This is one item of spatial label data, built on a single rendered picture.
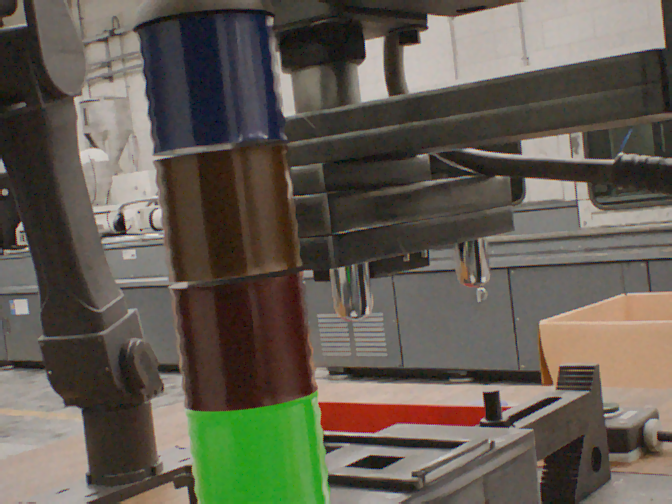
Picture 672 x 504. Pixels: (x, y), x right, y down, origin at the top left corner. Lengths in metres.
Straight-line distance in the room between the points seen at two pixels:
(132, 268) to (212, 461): 7.66
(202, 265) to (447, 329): 5.80
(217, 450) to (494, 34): 7.86
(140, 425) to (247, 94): 0.71
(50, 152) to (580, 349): 2.23
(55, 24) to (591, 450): 0.53
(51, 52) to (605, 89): 0.53
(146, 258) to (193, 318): 7.52
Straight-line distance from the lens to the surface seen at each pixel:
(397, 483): 0.57
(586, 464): 0.81
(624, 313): 3.48
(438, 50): 8.39
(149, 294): 7.83
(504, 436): 0.65
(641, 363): 2.89
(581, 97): 0.47
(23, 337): 9.23
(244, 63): 0.29
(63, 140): 0.91
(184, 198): 0.28
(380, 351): 6.40
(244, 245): 0.28
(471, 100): 0.49
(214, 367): 0.29
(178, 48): 0.29
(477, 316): 5.95
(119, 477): 0.97
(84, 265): 0.92
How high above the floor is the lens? 1.14
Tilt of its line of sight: 3 degrees down
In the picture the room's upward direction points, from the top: 7 degrees counter-clockwise
